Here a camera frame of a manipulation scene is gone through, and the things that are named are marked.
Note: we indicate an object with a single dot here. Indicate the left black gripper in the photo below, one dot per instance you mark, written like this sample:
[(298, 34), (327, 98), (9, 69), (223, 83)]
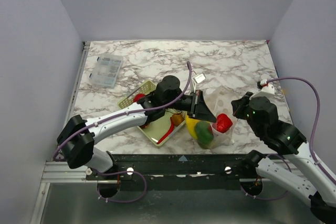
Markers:
[(199, 109)]

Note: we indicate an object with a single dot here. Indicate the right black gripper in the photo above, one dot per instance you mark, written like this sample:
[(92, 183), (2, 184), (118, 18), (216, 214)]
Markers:
[(239, 105)]

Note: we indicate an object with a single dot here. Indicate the clear zip top bag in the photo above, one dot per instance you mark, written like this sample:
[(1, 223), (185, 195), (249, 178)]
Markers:
[(219, 102)]

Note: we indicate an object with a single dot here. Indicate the red bell pepper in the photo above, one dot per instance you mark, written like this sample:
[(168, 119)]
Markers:
[(223, 123)]

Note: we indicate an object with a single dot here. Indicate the green bell pepper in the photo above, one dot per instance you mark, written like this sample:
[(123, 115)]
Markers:
[(204, 133)]

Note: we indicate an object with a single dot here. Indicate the red chili pepper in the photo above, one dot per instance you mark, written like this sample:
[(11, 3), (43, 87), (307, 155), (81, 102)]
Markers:
[(170, 130)]

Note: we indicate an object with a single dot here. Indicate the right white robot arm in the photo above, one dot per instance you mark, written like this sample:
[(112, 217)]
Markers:
[(317, 187)]

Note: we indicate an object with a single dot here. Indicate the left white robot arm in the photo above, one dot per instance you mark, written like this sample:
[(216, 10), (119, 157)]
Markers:
[(78, 138)]

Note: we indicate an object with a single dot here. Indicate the pale green plastic basket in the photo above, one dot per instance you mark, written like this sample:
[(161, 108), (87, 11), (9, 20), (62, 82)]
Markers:
[(155, 130)]

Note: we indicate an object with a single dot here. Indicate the red apple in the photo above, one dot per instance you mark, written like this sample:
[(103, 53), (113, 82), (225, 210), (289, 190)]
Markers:
[(138, 97)]

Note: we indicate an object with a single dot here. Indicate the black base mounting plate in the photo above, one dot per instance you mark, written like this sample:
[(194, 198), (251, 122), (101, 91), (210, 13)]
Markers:
[(179, 172)]

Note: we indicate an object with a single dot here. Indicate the clear plastic parts box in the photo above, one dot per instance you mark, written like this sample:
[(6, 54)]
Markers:
[(106, 70)]

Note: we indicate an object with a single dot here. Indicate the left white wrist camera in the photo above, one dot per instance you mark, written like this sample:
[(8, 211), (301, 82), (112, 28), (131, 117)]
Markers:
[(199, 78)]

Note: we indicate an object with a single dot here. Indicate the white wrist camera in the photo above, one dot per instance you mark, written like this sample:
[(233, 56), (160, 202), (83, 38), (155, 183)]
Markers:
[(265, 89), (199, 78)]

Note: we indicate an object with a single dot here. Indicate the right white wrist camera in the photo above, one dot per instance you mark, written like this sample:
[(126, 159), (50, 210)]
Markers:
[(265, 89)]

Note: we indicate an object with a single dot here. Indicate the aluminium extrusion rail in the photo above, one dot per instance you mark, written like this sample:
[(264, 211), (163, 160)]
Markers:
[(60, 173)]

